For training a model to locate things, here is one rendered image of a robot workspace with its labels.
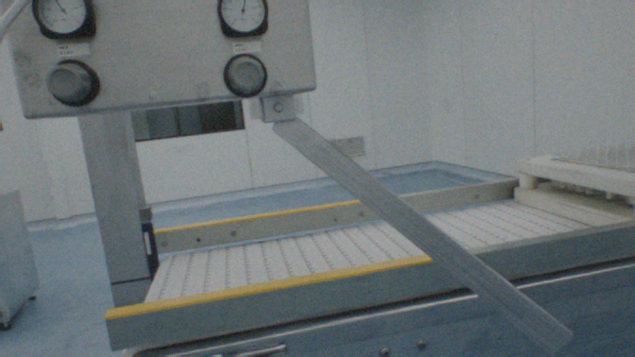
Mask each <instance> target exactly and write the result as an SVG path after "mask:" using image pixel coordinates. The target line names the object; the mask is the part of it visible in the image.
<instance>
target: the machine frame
mask: <svg viewBox="0 0 635 357"><path fill-rule="evenodd" d="M77 122H78V123H79V129H80V134H81V139H82V143H83V148H84V153H85V158H86V162H87V168H88V174H89V179H90V183H91V188H92V193H93V198H94V207H95V213H96V218H97V223H98V227H99V232H100V237H101V242H102V247H103V252H104V258H105V263H106V267H107V272H108V277H109V282H110V283H111V284H110V288H111V292H112V302H113V307H114V308H121V307H127V306H132V305H137V304H143V303H144V302H145V299H146V295H147V292H148V290H149V288H150V285H151V278H150V274H149V268H148V262H147V257H146V246H145V241H144V235H143V230H142V224H145V223H149V221H145V222H142V219H141V215H140V208H141V207H142V206H145V205H146V198H145V192H144V187H143V182H142V176H141V171H140V164H139V159H138V153H137V148H136V143H135V137H134V131H133V125H132V120H131V114H130V111H122V112H113V113H103V114H94V115H84V116H77Z"/></svg>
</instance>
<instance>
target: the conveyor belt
mask: <svg viewBox="0 0 635 357"><path fill-rule="evenodd" d="M425 217H426V218H428V219H429V220H430V221H432V222H433V223H434V224H435V225H437V226H438V227H439V228H441V229H442V230H443V231H445V232H446V233H447V234H449V235H450V236H451V237H452V238H454V239H455V240H456V241H457V242H458V243H460V244H461V245H463V246H464V247H465V248H473V247H482V246H488V245H494V244H499V243H505V242H511V241H516V240H522V239H527V238H533V237H538V236H543V235H550V234H556V233H561V232H566V231H572V230H582V229H587V228H594V226H591V225H587V224H584V223H581V222H577V221H574V220H572V219H569V218H566V217H563V216H560V215H556V214H553V213H551V212H548V211H545V210H542V209H539V208H536V207H532V206H529V205H526V204H519V203H517V201H510V202H505V203H497V204H491V205H486V206H479V207H473V208H468V209H461V210H454V211H449V212H443V213H437V214H431V215H425ZM421 255H426V254H425V252H424V251H422V250H421V249H420V248H419V247H417V246H415V245H414V244H412V243H411V242H410V241H409V240H407V239H406V238H405V237H404V236H402V235H401V234H400V233H399V232H398V231H396V230H395V229H393V228H392V227H391V226H390V225H389V224H388V223H387V222H382V223H374V224H368V225H363V226H356V227H350V228H345V229H332V230H326V231H320V232H314V233H308V234H302V235H296V236H289V237H283V238H277V239H271V240H264V241H259V242H253V243H245V244H240V245H233V246H223V247H216V248H210V249H203V250H197V251H191V252H185V254H179V255H173V256H170V257H168V258H166V259H164V260H163V261H162V262H161V264H160V265H159V268H158V270H157V272H156V275H155V277H154V279H153V282H152V283H151V285H150V288H149V290H148V292H147V295H146V299H145V302H144V303H148V302H154V301H159V300H166V299H171V298H181V297H187V295H193V294H198V293H203V292H210V291H215V290H221V289H226V288H232V287H237V286H243V285H248V284H254V283H260V282H266V281H275V280H281V279H287V278H293V277H298V276H304V275H310V274H315V273H320V272H326V271H332V270H337V269H343V268H349V267H355V266H359V265H365V264H377V263H381V262H387V261H393V260H399V259H403V258H409V257H415V256H421ZM629 257H635V252H632V253H628V254H623V256H617V257H612V258H607V259H602V260H597V261H592V262H586V263H577V264H572V265H567V266H562V267H557V268H552V269H547V270H541V271H536V272H531V273H526V274H521V275H516V276H511V277H505V279H506V280H508V281H509V280H514V279H519V278H524V277H529V276H534V275H539V274H544V273H550V272H555V271H559V270H565V269H570V268H575V267H579V266H584V265H591V264H600V263H604V262H610V261H615V260H620V259H624V258H629ZM464 288H469V287H467V286H466V285H459V286H455V287H450V288H444V289H439V290H435V291H430V292H424V293H419V294H414V296H408V297H399V298H394V299H389V300H384V301H379V302H373V303H368V304H363V305H358V306H353V307H348V308H343V309H338V310H332V311H327V312H322V313H317V314H308V315H303V316H298V317H291V318H287V319H282V320H277V321H271V322H267V323H262V324H257V325H251V326H246V327H241V328H235V329H230V330H225V331H216V332H211V333H205V334H201V335H195V336H190V337H185V338H181V339H180V340H175V341H170V342H165V343H160V344H154V345H149V346H144V347H139V348H130V349H125V350H124V351H123V353H122V356H121V357H132V356H133V355H134V354H135V353H137V352H139V351H142V350H146V349H155V348H160V347H166V346H171V347H170V348H174V347H180V346H185V345H188V342H191V341H196V340H201V339H206V337H212V336H217V335H222V334H227V333H232V332H240V331H246V330H252V329H257V328H262V327H267V326H272V325H277V324H282V323H286V322H293V321H298V320H303V319H307V318H313V317H318V316H323V315H331V314H338V313H343V312H347V311H352V310H358V309H363V308H368V307H372V306H378V305H384V304H388V303H393V302H398V301H404V300H409V299H413V298H423V297H429V296H433V295H434V294H438V293H443V292H449V291H454V290H458V289H464Z"/></svg>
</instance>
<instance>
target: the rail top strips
mask: <svg viewBox="0 0 635 357"><path fill-rule="evenodd" d="M358 203H362V202H361V201H360V200H358V199H356V200H350V201H344V202H337V203H330V204H323V205H316V206H310V207H304V208H297V209H290V210H283V211H277V212H272V213H265V214H258V215H252V216H244V217H238V218H232V219H225V220H218V221H212V222H205V223H198V224H192V225H185V226H178V227H173V228H165V229H155V231H154V234H156V233H163V232H169V231H176V230H188V229H194V228H201V227H209V226H215V225H221V224H228V223H234V222H240V221H247V220H254V219H261V218H267V217H273V216H280V215H287V214H293V213H306V211H312V210H318V209H325V208H332V207H338V206H345V205H351V204H358ZM432 262H434V260H432V259H431V258H430V257H429V256H427V255H421V256H415V257H409V258H403V259H399V260H393V261H387V262H381V263H371V264H365V265H359V266H355V267H349V268H343V269H337V270H332V271H326V272H320V273H315V274H310V275H304V276H298V277H293V278H287V279H281V280H271V281H266V282H260V283H254V284H248V285H243V286H237V287H232V288H226V289H221V290H215V291H210V292H203V293H198V294H193V295H187V297H177V298H171V299H166V300H159V301H154V302H148V303H143V304H137V305H132V306H127V307H121V308H114V309H109V310H108V311H107V313H106V314H105V316H104V319H105V320H106V319H112V318H116V317H123V316H129V315H138V314H144V313H149V312H155V311H160V310H166V309H172V308H177V307H182V306H188V305H193V304H199V303H204V302H210V301H216V300H220V299H226V298H236V297H242V296H247V295H248V294H253V293H259V292H264V291H269V290H275V289H280V288H285V287H291V286H297V285H303V284H307V283H313V282H319V281H328V280H335V279H340V278H346V277H351V276H356V275H362V274H367V273H372V272H379V271H384V270H389V269H395V268H400V267H406V266H410V265H416V264H427V263H432Z"/></svg>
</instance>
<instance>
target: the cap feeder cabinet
mask: <svg viewBox="0 0 635 357"><path fill-rule="evenodd" d="M19 190H20V188H15V189H7V190H1V191H0V323H3V322H4V325H5V327H4V328H3V331H8V330H10V329H11V326H8V321H10V320H11V319H12V318H13V317H14V316H15V315H16V313H17V312H18V311H19V310H20V309H21V308H22V306H23V305H24V304H25V303H26V302H27V300H34V299H36V297H37V296H33V295H32V294H34V293H35V291H36V290H37V289H38V288H39V285H38V284H39V283H40V279H39V274H38V270H37V265H36V262H35V258H34V252H32V248H31V244H30V240H29V235H28V231H27V226H26V219H25V215H24V210H23V205H22V201H21V197H20V191H19Z"/></svg>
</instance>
